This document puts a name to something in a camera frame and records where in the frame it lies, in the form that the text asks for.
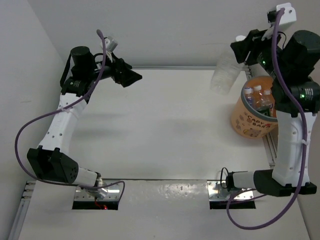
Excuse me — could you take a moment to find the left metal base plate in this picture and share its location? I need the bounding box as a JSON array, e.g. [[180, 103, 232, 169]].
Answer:
[[74, 178, 123, 202]]

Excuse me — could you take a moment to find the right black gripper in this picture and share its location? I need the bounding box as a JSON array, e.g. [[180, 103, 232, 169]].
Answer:
[[233, 24, 290, 80]]

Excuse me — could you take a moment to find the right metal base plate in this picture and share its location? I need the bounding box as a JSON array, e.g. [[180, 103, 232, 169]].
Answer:
[[207, 180, 254, 202]]

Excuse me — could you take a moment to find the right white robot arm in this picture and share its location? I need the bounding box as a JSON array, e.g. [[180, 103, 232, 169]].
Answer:
[[226, 29, 320, 197]]

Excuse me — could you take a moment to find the metal base plate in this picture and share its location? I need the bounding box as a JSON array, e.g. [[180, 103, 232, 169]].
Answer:
[[207, 180, 254, 202], [74, 178, 123, 202]]

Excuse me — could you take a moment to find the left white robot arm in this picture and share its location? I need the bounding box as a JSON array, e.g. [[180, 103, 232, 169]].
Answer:
[[27, 46, 142, 188]]

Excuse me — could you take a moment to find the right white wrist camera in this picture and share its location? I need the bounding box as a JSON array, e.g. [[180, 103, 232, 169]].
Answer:
[[261, 2, 297, 41]]

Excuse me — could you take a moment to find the orange bin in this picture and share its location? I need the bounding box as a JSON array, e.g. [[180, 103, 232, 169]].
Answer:
[[230, 76, 278, 139]]

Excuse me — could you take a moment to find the clear unlabelled bottle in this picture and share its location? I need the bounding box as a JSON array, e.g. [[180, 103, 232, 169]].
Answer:
[[243, 87, 255, 106]]

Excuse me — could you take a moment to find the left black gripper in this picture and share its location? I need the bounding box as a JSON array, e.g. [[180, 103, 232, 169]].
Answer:
[[86, 51, 142, 88]]

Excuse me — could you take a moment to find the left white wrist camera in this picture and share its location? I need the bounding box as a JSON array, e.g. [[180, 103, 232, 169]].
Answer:
[[100, 36, 118, 54]]

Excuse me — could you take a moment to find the green label bottle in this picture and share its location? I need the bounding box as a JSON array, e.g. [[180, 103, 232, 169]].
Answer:
[[261, 89, 275, 117]]

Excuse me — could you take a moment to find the yellow label bottle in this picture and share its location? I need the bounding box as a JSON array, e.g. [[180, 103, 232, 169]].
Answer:
[[210, 44, 244, 95]]

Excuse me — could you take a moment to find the square clear bottle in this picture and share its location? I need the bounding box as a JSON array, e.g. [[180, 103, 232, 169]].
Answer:
[[253, 85, 264, 109]]

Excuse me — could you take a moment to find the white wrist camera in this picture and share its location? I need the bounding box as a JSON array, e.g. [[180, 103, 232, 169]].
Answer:
[[100, 36, 118, 54], [261, 2, 297, 41]]

